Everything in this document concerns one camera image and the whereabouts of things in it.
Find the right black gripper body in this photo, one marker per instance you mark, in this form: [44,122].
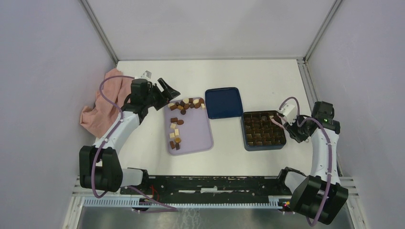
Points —
[299,133]

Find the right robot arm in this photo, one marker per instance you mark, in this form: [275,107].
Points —
[318,196]

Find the blue chocolate box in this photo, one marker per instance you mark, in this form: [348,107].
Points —
[259,133]

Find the lilac tray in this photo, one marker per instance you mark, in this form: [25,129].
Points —
[187,126]

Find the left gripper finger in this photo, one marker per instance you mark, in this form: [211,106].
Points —
[165,97]
[166,87]

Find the pink cloth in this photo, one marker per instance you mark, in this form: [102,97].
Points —
[99,119]

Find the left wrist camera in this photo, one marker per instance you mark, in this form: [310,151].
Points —
[146,75]

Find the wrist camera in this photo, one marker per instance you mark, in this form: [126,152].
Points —
[146,75]
[288,113]

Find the dark blue box lid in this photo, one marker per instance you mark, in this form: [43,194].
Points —
[223,103]

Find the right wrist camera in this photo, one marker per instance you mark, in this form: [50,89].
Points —
[288,113]

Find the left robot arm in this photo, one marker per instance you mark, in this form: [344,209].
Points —
[99,166]

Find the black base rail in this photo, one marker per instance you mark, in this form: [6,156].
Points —
[213,190]

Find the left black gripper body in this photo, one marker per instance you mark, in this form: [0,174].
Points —
[154,96]

